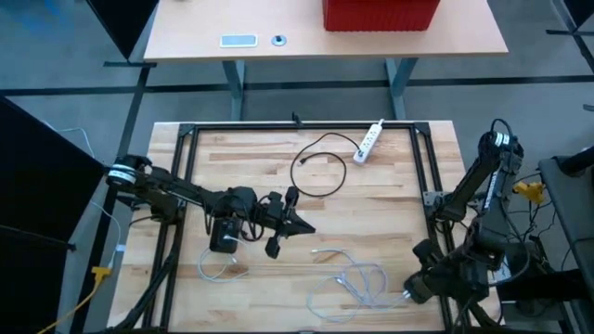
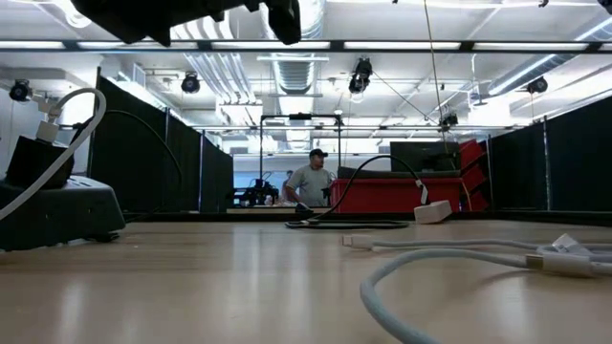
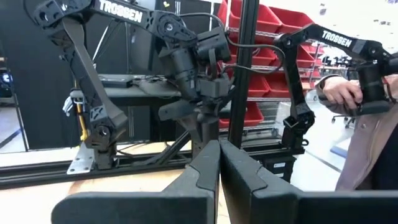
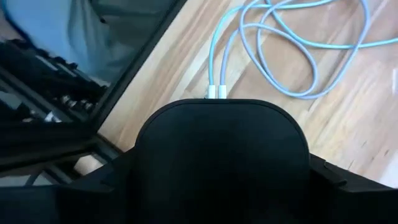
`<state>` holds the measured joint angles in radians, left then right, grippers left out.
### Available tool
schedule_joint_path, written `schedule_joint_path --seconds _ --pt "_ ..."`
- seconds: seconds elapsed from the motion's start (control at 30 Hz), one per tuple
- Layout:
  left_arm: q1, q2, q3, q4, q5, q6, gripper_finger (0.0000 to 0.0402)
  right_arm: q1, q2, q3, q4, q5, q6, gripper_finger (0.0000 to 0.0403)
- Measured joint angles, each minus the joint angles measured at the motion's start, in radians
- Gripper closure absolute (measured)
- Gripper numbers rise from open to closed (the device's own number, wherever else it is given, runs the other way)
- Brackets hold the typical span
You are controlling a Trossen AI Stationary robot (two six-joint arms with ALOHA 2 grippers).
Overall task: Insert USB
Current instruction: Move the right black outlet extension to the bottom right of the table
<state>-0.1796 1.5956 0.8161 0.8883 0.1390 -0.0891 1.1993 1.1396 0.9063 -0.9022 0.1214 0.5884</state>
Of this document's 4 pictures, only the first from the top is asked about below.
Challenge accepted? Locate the black aluminium table frame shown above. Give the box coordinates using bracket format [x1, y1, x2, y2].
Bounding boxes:
[109, 121, 505, 334]

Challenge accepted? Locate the yellow clamp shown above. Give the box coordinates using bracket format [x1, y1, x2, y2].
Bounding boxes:
[511, 180, 548, 206]

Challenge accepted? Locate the light wood desk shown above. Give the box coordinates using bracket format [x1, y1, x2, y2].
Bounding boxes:
[143, 0, 510, 122]

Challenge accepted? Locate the yellow extension cord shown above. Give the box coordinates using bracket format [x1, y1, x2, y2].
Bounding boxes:
[35, 264, 113, 334]

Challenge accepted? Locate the white rectangular device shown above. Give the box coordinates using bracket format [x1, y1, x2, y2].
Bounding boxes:
[219, 32, 260, 49]

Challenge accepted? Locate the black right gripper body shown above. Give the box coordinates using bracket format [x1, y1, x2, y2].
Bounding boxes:
[411, 238, 493, 303]

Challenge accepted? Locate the red storage bin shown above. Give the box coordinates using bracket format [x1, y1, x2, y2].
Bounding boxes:
[322, 0, 443, 32]

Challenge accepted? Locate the black USB cable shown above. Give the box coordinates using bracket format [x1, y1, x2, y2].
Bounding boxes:
[290, 132, 365, 199]

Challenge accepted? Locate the black partition panel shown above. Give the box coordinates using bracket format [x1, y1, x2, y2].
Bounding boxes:
[85, 0, 160, 69]
[0, 95, 109, 334]
[562, 0, 594, 30]

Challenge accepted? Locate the grey cart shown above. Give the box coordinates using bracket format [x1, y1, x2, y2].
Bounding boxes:
[537, 147, 594, 334]

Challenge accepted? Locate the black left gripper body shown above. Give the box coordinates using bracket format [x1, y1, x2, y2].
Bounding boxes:
[252, 186, 301, 260]

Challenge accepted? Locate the white power brick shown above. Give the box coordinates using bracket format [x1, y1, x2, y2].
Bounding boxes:
[492, 257, 514, 284]

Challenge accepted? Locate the white power strip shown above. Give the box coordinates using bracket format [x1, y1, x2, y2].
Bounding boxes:
[352, 118, 386, 165]

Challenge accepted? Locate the thin white power cable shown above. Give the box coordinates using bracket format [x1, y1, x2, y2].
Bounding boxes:
[87, 198, 127, 270]

